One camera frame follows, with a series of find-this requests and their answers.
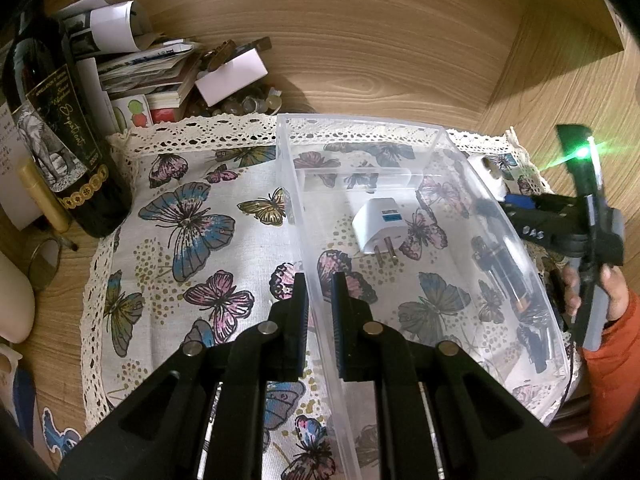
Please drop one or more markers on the pile of papers and booklets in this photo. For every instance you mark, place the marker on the pile of papers and booklets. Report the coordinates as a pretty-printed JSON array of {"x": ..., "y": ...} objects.
[{"x": 145, "y": 67}]

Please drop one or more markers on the blue bird sticker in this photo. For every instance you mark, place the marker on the blue bird sticker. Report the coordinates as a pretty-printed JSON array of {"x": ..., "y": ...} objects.
[{"x": 57, "y": 435}]

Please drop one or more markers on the person's right hand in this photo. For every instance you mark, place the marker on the person's right hand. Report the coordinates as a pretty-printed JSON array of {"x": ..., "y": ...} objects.
[{"x": 615, "y": 290}]

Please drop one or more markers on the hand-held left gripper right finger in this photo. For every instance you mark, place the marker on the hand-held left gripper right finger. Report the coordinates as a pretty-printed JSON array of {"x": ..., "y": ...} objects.
[{"x": 338, "y": 310}]

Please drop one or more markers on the white handheld massager device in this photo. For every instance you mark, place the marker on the white handheld massager device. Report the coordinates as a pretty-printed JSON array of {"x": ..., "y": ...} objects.
[{"x": 487, "y": 172}]

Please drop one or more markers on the pile of small trinkets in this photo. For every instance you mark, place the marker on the pile of small trinkets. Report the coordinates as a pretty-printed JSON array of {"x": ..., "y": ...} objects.
[{"x": 240, "y": 102}]

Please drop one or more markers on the butterfly printed lace cloth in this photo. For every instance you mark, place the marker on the butterfly printed lace cloth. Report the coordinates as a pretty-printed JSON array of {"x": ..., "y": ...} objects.
[{"x": 200, "y": 220}]

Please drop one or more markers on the white plug adapter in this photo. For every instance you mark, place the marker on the white plug adapter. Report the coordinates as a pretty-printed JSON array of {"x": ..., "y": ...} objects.
[{"x": 372, "y": 225}]

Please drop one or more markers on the clear plastic storage box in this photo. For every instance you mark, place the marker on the clear plastic storage box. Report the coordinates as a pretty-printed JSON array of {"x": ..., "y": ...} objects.
[{"x": 445, "y": 265}]

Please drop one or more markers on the white handwritten paper sheet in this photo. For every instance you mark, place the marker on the white handwritten paper sheet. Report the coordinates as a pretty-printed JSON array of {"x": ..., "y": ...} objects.
[{"x": 12, "y": 170}]

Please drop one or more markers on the black key fob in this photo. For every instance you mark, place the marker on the black key fob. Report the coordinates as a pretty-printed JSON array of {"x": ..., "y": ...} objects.
[{"x": 535, "y": 345}]

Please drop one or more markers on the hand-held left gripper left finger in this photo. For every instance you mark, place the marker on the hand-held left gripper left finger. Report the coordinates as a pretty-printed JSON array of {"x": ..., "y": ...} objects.
[{"x": 301, "y": 310}]

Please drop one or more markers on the gold tube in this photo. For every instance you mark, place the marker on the gold tube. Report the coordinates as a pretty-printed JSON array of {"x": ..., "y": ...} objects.
[{"x": 42, "y": 197}]

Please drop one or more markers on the white paper card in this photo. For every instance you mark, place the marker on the white paper card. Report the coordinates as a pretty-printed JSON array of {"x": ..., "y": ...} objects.
[{"x": 230, "y": 77}]

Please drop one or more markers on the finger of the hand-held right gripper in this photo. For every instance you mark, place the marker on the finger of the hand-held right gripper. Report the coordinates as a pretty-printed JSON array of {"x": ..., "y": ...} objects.
[
  {"x": 542, "y": 227},
  {"x": 517, "y": 202}
]

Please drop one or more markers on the fruit sticker card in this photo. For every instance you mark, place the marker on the fruit sticker card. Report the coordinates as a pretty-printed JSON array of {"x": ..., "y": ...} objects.
[{"x": 132, "y": 112}]

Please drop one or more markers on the dark wine bottle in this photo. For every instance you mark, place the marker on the dark wine bottle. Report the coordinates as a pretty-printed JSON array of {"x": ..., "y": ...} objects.
[{"x": 75, "y": 160}]

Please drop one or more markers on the cream ceramic object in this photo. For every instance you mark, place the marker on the cream ceramic object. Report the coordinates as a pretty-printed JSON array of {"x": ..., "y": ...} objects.
[{"x": 15, "y": 300}]

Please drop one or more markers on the rolled white paper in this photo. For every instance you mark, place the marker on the rolled white paper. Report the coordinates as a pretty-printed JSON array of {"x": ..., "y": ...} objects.
[{"x": 112, "y": 22}]

